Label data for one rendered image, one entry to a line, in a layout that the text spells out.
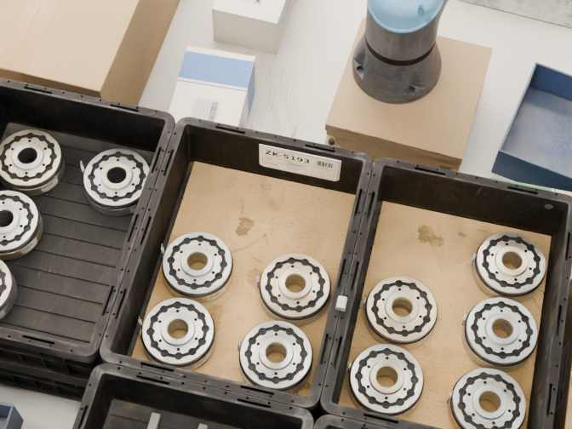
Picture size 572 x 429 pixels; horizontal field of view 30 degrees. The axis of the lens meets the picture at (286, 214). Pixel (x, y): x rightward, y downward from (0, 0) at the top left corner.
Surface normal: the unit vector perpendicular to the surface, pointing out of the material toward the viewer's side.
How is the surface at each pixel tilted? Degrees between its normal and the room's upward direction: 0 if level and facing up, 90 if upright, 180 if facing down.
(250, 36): 90
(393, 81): 73
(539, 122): 0
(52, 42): 0
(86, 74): 0
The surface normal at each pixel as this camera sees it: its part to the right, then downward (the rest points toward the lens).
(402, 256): 0.01, -0.47
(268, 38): -0.27, 0.84
